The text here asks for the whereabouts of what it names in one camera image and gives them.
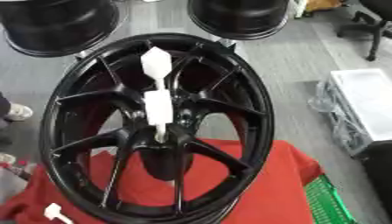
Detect black round wheel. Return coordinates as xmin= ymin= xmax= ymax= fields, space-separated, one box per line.
xmin=185 ymin=0 xmax=291 ymax=41
xmin=0 ymin=0 xmax=123 ymax=58

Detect black office chair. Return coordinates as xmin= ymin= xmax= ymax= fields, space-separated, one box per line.
xmin=335 ymin=0 xmax=392 ymax=62

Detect black spoked wheel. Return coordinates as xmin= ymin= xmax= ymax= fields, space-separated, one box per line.
xmin=38 ymin=32 xmax=276 ymax=224

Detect black box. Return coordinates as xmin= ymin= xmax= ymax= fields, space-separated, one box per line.
xmin=360 ymin=140 xmax=392 ymax=224

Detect green plastic basket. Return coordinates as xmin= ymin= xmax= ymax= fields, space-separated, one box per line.
xmin=303 ymin=173 xmax=359 ymax=224

